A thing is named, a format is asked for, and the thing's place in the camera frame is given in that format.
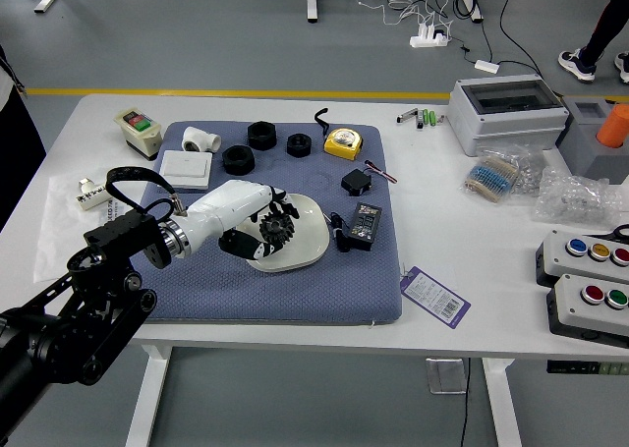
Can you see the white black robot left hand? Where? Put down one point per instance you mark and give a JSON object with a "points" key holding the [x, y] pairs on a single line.
{"points": [[226, 201]]}

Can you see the large black gear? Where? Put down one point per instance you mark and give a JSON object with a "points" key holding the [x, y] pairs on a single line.
{"points": [[276, 228]]}

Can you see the white square dish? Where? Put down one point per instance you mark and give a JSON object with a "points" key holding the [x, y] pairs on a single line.
{"points": [[307, 240]]}

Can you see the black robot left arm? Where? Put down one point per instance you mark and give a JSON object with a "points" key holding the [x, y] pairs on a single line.
{"points": [[74, 309]]}

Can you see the large black hex nut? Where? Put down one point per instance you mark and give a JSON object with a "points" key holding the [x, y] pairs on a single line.
{"points": [[227, 162], [253, 141]]}

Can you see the small black hex nut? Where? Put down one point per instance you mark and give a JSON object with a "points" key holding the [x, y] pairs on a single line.
{"points": [[292, 150]]}

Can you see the grey three-button control box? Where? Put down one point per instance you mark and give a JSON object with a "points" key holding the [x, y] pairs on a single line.
{"points": [[555, 255]]}

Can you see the grey two-button control box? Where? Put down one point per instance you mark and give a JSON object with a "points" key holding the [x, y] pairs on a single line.
{"points": [[570, 314]]}

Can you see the white pipe tee fitting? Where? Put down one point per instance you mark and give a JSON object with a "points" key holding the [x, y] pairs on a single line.
{"points": [[199, 140]]}

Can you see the blue-grey cushion mat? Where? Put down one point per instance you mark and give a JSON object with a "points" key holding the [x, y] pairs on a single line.
{"points": [[270, 295]]}

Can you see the yellow tape measure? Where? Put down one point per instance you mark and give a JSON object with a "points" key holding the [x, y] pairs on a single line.
{"points": [[344, 145]]}

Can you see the small white labelled part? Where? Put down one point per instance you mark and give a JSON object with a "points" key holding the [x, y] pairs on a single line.
{"points": [[93, 199]]}

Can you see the black digital panel meter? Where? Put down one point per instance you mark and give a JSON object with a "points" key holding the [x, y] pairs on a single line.
{"points": [[366, 226]]}

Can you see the green battery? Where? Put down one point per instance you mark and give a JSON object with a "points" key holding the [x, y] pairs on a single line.
{"points": [[427, 118], [433, 119]]}

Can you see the person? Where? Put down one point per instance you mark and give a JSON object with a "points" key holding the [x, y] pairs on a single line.
{"points": [[604, 24], [15, 147]]}

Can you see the purple barcode tag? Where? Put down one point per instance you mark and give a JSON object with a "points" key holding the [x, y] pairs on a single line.
{"points": [[435, 297]]}

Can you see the white power strip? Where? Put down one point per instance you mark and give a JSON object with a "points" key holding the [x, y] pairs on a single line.
{"points": [[427, 40]]}

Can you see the bag of blue resistors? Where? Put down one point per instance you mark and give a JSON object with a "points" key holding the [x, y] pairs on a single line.
{"points": [[491, 174]]}

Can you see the white power adapter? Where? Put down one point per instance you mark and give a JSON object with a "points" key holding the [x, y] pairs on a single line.
{"points": [[486, 66]]}

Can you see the bag of metal screws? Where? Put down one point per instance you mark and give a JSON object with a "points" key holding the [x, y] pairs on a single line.
{"points": [[531, 174]]}

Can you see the bubble wrap bag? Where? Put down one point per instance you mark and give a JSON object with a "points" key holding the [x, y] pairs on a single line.
{"points": [[575, 196]]}

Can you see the grey foam block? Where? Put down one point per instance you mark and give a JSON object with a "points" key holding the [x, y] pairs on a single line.
{"points": [[585, 147]]}

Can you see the orange cylinder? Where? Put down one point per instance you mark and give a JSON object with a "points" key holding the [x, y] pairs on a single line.
{"points": [[614, 128]]}

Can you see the black desk height controller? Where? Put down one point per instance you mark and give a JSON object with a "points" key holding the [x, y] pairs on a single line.
{"points": [[585, 367]]}

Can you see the white wall switch panel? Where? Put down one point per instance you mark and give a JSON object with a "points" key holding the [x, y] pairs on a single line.
{"points": [[186, 169]]}

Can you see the beige red-green push-button switch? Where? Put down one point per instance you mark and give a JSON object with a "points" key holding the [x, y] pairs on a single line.
{"points": [[141, 137]]}

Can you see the grey metal bracket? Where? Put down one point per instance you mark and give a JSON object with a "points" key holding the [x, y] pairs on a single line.
{"points": [[444, 375]]}

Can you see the grey electrical enclosure box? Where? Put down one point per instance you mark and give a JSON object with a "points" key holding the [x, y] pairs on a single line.
{"points": [[511, 123]]}

